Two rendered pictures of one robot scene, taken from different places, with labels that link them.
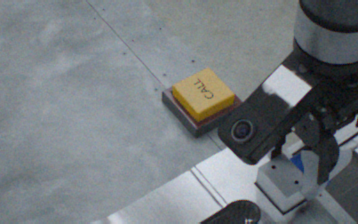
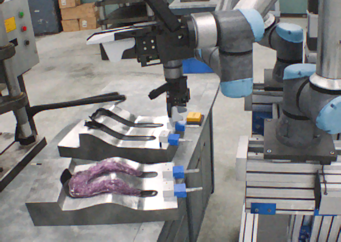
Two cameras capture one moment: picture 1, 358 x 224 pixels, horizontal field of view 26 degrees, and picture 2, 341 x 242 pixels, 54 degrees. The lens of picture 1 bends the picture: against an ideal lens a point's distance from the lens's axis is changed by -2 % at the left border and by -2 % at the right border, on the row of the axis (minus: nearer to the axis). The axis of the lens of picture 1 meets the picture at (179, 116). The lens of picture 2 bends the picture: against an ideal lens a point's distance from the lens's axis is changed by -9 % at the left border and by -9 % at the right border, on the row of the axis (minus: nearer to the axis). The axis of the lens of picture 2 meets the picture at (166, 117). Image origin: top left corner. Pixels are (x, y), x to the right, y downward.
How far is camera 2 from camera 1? 1.24 m
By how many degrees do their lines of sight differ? 47
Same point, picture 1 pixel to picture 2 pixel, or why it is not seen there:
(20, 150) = (151, 112)
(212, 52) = not seen: hidden behind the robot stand
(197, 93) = (191, 115)
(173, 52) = (204, 112)
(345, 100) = (174, 93)
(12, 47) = not seen: hidden behind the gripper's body
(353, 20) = (165, 65)
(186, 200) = (154, 120)
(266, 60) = not seen: hidden behind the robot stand
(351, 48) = (167, 73)
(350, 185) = (280, 216)
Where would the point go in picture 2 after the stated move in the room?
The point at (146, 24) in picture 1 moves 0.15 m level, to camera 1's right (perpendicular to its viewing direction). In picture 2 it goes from (206, 105) to (227, 114)
